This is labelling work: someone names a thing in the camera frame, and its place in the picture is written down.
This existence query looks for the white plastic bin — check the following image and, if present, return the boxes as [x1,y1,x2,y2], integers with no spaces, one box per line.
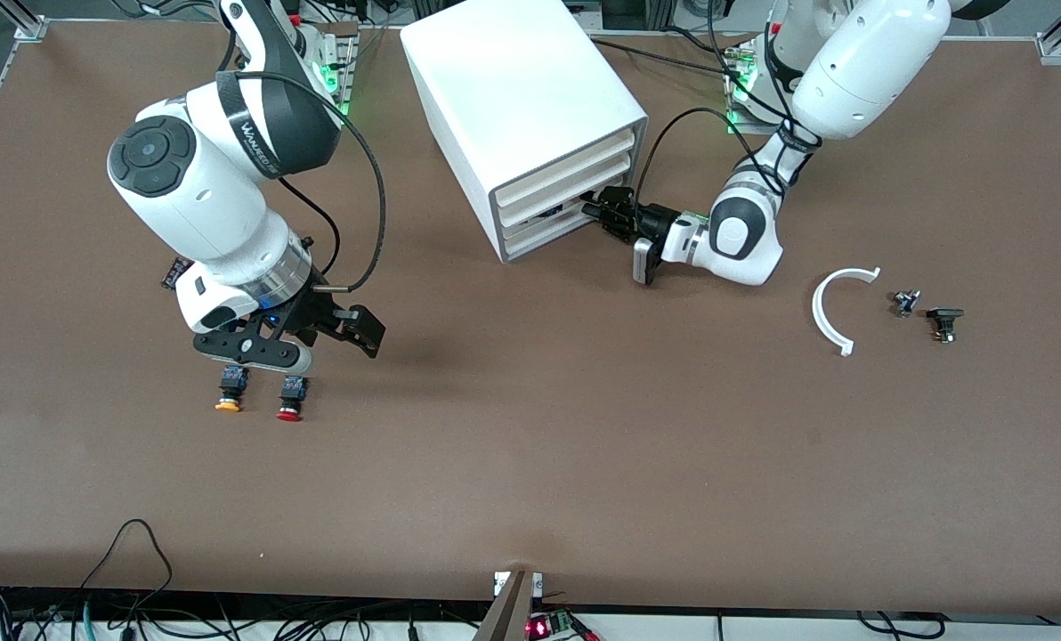
[503,191,625,257]

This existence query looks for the red mushroom push button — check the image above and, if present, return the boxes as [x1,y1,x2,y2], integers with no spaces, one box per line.
[276,375,310,422]

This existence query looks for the yellow mushroom push button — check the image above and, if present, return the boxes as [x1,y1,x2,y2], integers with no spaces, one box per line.
[215,364,250,413]

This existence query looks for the green circuit board red LED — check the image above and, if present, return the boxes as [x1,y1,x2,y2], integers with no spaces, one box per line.
[526,610,598,641]

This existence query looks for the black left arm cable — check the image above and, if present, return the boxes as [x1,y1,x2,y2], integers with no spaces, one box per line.
[633,107,791,210]

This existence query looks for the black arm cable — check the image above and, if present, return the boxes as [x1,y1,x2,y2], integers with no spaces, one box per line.
[633,107,791,210]
[228,71,387,293]

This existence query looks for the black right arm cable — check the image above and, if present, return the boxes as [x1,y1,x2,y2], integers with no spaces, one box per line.
[228,71,387,293]

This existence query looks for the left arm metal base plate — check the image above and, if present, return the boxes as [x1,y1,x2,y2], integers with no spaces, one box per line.
[725,40,790,136]

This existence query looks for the black cable on table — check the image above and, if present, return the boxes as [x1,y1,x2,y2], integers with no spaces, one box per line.
[588,27,747,77]

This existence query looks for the white curved plastic bracket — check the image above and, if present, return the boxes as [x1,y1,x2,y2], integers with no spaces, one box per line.
[812,267,882,358]

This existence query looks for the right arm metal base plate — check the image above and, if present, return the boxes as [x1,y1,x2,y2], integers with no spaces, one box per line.
[304,22,359,117]

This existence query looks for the black looped cable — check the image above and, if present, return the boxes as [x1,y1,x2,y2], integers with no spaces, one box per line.
[79,518,174,615]

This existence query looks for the black flat-head switch part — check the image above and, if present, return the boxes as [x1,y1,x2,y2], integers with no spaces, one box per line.
[927,307,966,345]

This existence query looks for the tangled black cable bundle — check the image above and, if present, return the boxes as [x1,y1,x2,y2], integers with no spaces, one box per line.
[0,586,496,641]

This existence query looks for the brown camera stand post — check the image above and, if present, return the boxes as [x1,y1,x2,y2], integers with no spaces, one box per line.
[473,570,536,641]

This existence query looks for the black cable at table edge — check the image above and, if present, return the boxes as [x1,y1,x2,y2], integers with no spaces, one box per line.
[855,610,945,639]

